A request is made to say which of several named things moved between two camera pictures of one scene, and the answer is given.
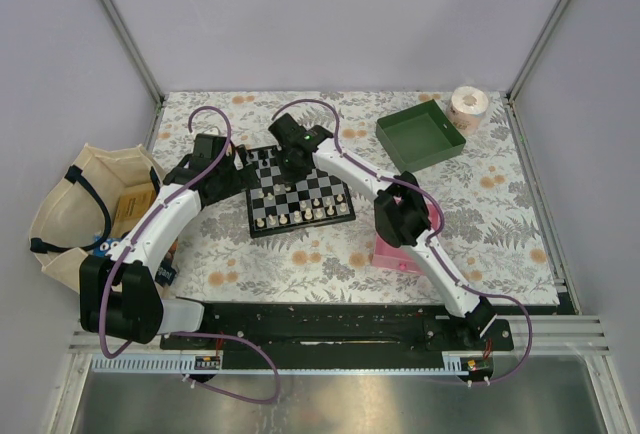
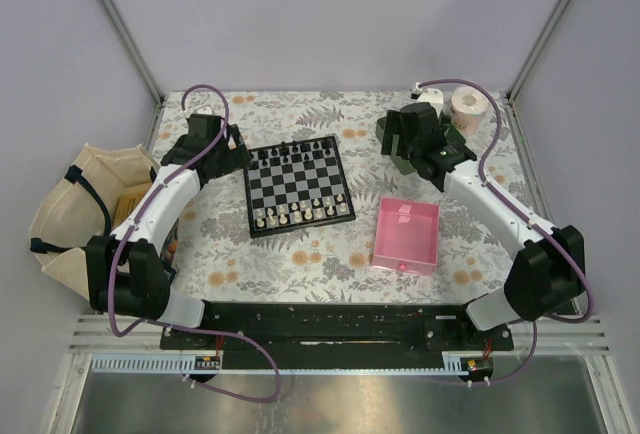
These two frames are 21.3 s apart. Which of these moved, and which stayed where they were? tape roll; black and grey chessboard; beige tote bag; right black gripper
Moved: right black gripper
Stayed: tape roll; beige tote bag; black and grey chessboard
